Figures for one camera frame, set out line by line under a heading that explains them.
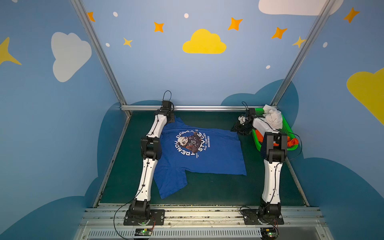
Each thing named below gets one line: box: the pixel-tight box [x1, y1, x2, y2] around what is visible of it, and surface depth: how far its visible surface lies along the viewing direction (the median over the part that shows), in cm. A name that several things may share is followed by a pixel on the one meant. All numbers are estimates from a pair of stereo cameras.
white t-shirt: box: [262, 104, 283, 129], surface depth 106 cm
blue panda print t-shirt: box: [153, 117, 247, 199], surface depth 101 cm
